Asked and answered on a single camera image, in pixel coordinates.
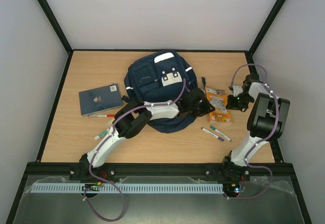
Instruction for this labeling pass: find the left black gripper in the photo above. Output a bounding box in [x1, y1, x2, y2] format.
[189, 98, 213, 117]

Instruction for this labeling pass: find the orange illustrated paperback book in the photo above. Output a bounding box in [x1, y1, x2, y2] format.
[205, 86, 233, 125]

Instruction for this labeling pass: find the navy blue student backpack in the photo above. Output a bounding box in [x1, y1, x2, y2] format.
[121, 50, 207, 134]

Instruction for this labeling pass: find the dark blue hardcover book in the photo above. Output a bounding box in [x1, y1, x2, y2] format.
[79, 83, 123, 116]

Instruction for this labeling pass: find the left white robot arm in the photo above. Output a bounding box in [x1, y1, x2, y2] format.
[71, 88, 214, 180]

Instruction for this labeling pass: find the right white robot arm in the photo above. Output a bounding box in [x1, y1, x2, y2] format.
[220, 74, 290, 180]

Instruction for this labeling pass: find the green marker pen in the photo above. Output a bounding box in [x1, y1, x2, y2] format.
[210, 125, 232, 142]

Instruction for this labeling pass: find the purple marker pen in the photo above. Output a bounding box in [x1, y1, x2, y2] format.
[201, 127, 224, 142]

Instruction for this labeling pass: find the red pen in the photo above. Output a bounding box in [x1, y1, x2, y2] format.
[87, 114, 115, 118]

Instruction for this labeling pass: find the green white glue stick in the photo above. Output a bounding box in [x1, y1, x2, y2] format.
[94, 129, 109, 140]

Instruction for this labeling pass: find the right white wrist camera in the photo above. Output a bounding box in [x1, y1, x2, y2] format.
[229, 85, 243, 97]

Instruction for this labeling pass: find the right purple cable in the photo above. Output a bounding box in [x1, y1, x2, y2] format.
[223, 63, 274, 200]

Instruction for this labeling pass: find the light blue slotted cable duct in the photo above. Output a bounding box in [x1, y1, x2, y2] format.
[30, 183, 224, 194]

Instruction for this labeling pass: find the black aluminium frame rail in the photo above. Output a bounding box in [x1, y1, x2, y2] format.
[25, 162, 295, 177]

